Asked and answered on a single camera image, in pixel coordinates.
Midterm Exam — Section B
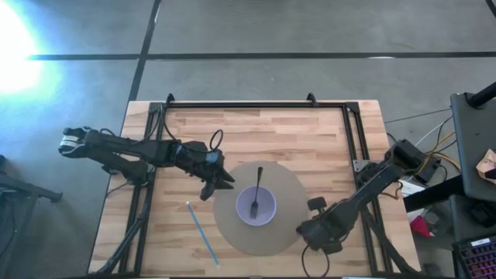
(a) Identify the backlit black keyboard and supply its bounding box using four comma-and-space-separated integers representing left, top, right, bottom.
452, 233, 496, 279

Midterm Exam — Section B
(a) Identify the black floor stand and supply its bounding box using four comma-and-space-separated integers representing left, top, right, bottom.
0, 153, 64, 279

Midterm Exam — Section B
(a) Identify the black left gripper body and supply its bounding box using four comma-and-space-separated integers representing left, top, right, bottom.
176, 139, 226, 184

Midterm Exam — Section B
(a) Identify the red object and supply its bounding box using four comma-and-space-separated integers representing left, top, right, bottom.
409, 215, 432, 239

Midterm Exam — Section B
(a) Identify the round beige leather placemat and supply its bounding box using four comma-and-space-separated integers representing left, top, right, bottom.
212, 160, 310, 257

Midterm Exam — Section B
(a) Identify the grey side desk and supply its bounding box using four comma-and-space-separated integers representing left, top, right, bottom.
449, 91, 496, 203

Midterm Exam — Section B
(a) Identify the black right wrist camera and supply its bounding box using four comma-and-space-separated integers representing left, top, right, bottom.
307, 196, 328, 213

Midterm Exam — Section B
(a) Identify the lilac plastic bowl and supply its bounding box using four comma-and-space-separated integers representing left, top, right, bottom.
235, 184, 277, 227

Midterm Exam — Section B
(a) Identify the brown paper bag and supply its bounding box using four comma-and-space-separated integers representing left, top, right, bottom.
475, 148, 496, 181

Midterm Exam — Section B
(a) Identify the black aluminium table frame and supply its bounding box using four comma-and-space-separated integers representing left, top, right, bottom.
95, 92, 422, 277

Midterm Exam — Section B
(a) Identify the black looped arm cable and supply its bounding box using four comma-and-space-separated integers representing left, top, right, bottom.
208, 129, 225, 152
301, 243, 332, 279

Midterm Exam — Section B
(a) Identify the blue drinking straw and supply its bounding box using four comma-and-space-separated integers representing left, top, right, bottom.
185, 200, 222, 270

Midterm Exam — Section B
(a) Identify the dark metal fork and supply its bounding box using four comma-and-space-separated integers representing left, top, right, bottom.
250, 166, 264, 220

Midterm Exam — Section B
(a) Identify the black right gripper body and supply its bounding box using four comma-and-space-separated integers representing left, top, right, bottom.
296, 208, 352, 256

